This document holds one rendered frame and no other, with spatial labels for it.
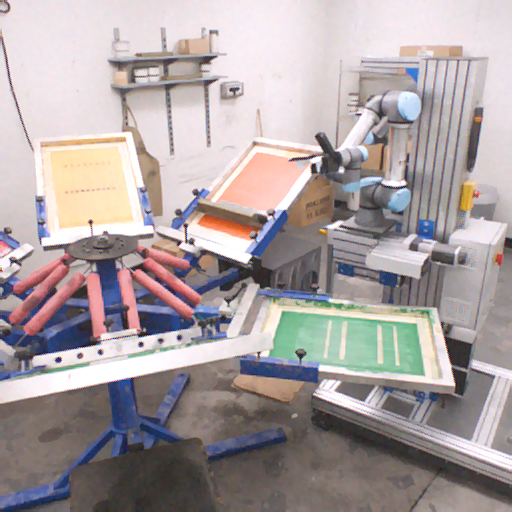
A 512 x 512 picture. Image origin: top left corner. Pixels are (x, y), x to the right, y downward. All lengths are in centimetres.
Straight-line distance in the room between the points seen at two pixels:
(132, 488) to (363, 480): 161
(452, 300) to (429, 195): 54
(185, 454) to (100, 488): 26
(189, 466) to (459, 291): 166
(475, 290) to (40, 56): 334
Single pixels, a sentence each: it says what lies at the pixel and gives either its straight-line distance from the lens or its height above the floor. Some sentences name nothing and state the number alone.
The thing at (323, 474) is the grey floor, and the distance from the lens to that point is 306.
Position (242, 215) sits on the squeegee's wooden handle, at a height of 128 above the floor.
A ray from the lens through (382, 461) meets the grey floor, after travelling 318.
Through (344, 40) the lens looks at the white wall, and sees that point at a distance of 675.
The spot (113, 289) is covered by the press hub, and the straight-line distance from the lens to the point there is 242.
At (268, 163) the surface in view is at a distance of 315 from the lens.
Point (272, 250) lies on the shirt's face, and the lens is 317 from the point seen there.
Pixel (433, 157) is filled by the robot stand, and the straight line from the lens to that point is 272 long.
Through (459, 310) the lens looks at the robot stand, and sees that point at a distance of 288.
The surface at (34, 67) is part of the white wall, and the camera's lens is 441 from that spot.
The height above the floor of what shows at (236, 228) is 119.
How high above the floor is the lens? 217
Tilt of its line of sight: 23 degrees down
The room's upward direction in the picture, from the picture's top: straight up
